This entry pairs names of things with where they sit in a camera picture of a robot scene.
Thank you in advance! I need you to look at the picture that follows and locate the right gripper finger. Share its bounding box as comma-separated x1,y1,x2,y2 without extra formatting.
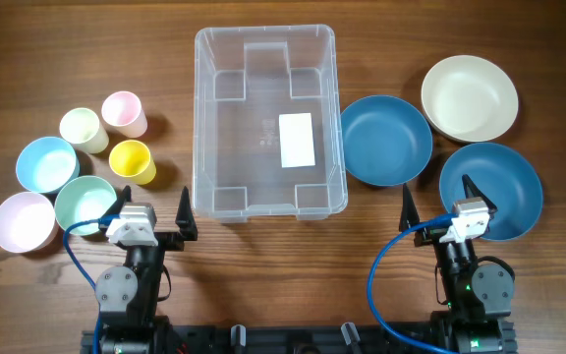
399,184,420,232
462,174,497,212

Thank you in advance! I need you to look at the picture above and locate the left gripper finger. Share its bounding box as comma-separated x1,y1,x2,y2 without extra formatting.
175,187,198,234
102,186,132,218

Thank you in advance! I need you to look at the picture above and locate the mint green small bowl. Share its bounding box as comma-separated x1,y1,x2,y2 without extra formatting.
54,175,117,230

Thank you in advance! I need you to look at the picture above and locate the dark blue bowl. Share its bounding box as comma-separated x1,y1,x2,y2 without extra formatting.
439,143,544,241
341,95,433,187

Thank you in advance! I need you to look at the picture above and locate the yellow plastic cup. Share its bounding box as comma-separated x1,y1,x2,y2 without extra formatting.
109,140,156,185

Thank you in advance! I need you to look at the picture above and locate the light blue small bowl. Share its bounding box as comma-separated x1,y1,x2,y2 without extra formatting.
16,137,81,194

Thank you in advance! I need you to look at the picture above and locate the cream plastic cup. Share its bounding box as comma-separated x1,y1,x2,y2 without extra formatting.
59,107,109,154

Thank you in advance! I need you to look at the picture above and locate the cream plastic bowl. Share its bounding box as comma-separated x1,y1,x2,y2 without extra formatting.
421,55,519,143

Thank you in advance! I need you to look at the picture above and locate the pink small bowl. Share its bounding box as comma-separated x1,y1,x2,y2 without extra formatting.
0,192,58,254

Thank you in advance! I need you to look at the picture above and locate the pink plastic cup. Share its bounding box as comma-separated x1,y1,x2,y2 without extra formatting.
101,90,148,138

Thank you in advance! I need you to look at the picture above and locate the clear plastic storage container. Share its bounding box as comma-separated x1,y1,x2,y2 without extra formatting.
192,25,348,223

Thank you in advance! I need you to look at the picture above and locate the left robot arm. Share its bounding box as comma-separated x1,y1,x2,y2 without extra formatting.
90,187,198,353

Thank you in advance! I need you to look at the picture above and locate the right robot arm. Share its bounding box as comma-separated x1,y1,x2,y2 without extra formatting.
397,174,518,353

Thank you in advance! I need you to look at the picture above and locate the white label in container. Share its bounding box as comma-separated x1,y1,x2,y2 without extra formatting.
279,113,315,168

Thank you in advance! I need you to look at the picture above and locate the left blue cable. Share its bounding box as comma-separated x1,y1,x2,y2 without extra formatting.
62,213,120,354

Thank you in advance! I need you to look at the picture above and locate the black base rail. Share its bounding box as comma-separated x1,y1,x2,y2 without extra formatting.
80,322,516,354

